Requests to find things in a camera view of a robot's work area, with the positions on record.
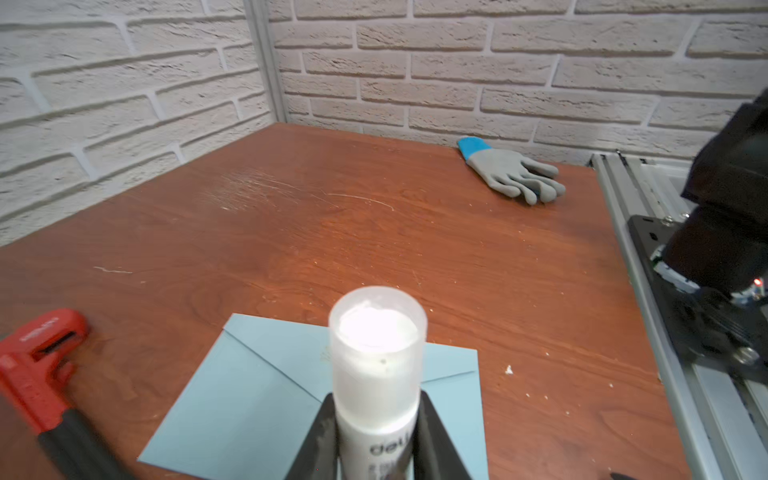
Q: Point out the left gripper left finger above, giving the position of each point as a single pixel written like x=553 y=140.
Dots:
x=317 y=457

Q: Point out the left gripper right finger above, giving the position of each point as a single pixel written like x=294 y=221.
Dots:
x=434 y=454

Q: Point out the white glue stick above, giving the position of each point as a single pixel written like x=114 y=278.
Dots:
x=375 y=455

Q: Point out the clear glue stick cap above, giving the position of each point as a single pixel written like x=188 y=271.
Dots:
x=377 y=342

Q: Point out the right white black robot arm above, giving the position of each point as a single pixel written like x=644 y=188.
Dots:
x=723 y=243

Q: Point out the grey blue work glove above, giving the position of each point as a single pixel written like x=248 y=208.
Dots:
x=511 y=173

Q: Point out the red black pipe wrench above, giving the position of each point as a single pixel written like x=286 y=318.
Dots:
x=34 y=377

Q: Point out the aluminium frame rail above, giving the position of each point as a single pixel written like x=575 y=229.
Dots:
x=721 y=415

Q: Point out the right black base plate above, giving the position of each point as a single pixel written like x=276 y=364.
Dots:
x=704 y=327

